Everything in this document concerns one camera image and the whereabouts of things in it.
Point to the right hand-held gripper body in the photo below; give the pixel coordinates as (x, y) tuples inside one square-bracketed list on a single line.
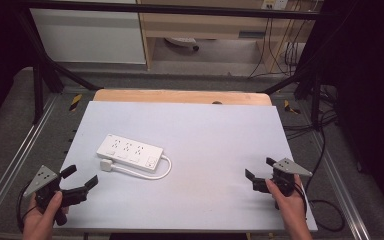
[(291, 167)]

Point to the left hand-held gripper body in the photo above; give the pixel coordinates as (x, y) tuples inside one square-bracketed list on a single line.
[(40, 178)]

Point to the white plug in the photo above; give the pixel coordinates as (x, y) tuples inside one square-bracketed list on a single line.
[(106, 165)]

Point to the white power strip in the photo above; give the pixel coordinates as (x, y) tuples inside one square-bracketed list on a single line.
[(130, 151)]

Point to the person's right hand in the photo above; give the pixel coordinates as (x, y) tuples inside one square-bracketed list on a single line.
[(291, 208)]

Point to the person's left hand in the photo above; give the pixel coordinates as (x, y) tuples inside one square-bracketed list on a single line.
[(38, 223)]

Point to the yellow black striped tape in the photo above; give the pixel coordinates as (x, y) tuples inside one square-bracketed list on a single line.
[(75, 102), (290, 107)]

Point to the light wooden board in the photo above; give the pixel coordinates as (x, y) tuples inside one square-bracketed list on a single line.
[(180, 96)]

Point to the black curtain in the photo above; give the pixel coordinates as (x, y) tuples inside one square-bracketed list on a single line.
[(0, 50), (373, 83)]

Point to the white cabinet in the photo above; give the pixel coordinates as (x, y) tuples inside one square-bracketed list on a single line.
[(90, 36)]

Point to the white chair base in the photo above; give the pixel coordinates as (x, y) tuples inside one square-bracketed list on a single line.
[(181, 41)]

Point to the light wooden desk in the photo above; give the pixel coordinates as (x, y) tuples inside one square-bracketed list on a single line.
[(196, 25)]

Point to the aluminium rail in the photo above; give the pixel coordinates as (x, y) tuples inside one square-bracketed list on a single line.
[(343, 190), (16, 156)]

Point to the white wall socket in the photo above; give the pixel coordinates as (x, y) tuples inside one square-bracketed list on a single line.
[(275, 4)]

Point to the black metal frame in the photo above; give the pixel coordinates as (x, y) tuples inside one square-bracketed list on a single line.
[(180, 8)]

